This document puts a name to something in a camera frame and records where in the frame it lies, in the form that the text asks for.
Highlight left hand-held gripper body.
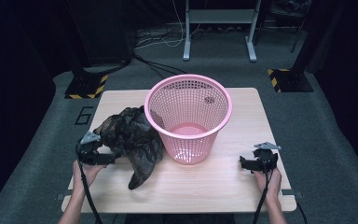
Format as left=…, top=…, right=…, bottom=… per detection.
left=76, top=130, right=110, bottom=166

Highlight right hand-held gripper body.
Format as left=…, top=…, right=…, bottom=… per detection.
left=253, top=141, right=282, bottom=173

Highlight dark brown plastic trash bag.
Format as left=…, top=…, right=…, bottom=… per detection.
left=92, top=105, right=166, bottom=191

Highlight pink plastic mesh basket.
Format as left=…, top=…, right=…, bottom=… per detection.
left=144, top=73, right=234, bottom=166

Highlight person's left hand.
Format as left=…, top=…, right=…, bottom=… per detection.
left=72, top=160, right=106, bottom=194

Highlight person's right hand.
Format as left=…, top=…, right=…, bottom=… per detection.
left=253, top=167, right=282, bottom=202

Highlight black hazard-striped stand base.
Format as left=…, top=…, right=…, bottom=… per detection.
left=64, top=68, right=110, bottom=101
left=267, top=67, right=314, bottom=93

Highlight white metal stand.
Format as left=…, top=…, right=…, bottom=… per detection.
left=182, top=0, right=259, bottom=63

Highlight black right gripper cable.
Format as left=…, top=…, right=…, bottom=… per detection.
left=253, top=155, right=274, bottom=224

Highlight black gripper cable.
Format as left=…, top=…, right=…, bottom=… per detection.
left=76, top=146, right=103, bottom=224
left=253, top=155, right=274, bottom=224

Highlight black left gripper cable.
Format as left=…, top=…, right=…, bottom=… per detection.
left=76, top=146, right=103, bottom=224

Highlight grey metal table bracket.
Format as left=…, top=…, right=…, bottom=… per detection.
left=281, top=189, right=304, bottom=200
left=56, top=192, right=75, bottom=201

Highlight black table cable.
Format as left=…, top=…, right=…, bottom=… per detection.
left=296, top=201, right=309, bottom=224

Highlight black floor cables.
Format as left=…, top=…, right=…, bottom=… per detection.
left=132, top=51, right=188, bottom=79

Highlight white floor cables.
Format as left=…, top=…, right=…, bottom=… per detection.
left=134, top=0, right=201, bottom=50

